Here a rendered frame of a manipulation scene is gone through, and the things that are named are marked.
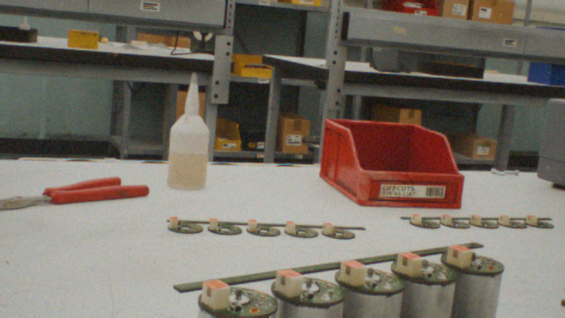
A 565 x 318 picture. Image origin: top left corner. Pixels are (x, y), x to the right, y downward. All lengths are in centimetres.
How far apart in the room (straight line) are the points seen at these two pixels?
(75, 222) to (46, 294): 14
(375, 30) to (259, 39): 215
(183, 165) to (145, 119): 416
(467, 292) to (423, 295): 3
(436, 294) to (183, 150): 40
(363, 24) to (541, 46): 82
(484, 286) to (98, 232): 29
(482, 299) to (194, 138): 39
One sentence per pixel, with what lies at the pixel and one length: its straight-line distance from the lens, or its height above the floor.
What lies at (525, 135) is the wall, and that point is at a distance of 609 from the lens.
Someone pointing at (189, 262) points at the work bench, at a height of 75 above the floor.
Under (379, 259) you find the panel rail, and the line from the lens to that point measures 30.
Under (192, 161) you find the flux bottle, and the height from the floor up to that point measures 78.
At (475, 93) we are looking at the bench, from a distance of 323.
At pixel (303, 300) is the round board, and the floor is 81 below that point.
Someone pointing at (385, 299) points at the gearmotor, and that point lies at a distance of 27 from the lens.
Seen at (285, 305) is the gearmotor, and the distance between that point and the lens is 25.
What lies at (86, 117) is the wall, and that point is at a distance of 476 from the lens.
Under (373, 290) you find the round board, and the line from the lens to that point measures 27.
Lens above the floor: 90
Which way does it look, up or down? 10 degrees down
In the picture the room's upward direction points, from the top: 6 degrees clockwise
